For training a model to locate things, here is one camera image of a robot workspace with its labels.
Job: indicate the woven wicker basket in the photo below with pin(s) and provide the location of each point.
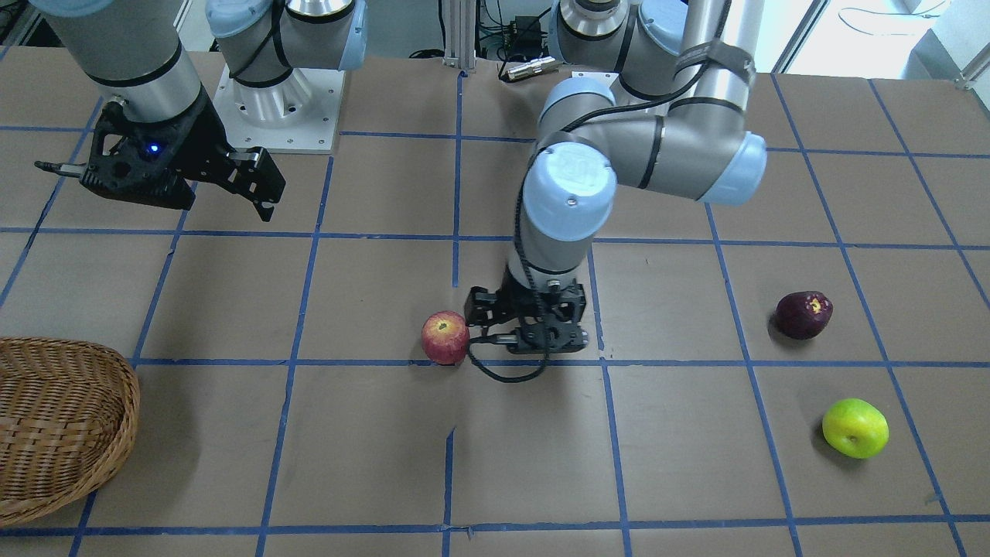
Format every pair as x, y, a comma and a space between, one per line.
69, 419

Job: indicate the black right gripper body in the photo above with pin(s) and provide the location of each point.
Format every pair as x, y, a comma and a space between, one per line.
198, 131

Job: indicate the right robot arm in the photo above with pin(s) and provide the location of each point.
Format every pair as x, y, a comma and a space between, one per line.
133, 53

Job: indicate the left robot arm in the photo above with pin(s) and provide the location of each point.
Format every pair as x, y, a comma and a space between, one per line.
672, 122

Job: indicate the green apple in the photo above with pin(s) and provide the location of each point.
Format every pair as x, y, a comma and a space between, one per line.
855, 428

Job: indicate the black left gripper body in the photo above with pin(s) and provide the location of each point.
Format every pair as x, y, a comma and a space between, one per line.
481, 305

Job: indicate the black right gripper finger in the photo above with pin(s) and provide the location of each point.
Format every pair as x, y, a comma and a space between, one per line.
254, 175

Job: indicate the dark red apple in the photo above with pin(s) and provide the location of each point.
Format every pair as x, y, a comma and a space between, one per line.
802, 315

